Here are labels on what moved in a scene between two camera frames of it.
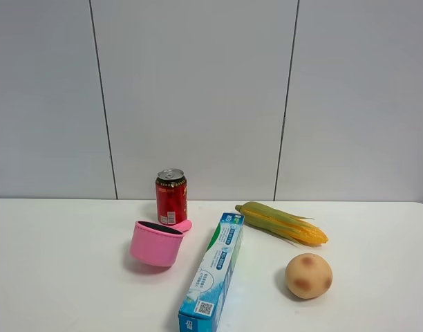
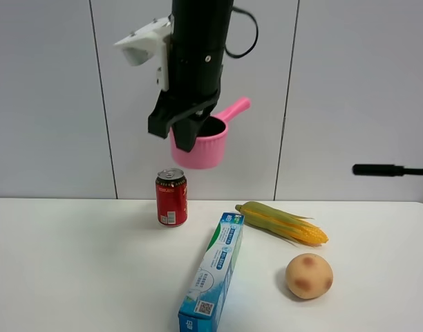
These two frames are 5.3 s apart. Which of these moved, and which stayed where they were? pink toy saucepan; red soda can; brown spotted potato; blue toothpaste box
Moved: pink toy saucepan
Stayed: blue toothpaste box; red soda can; brown spotted potato
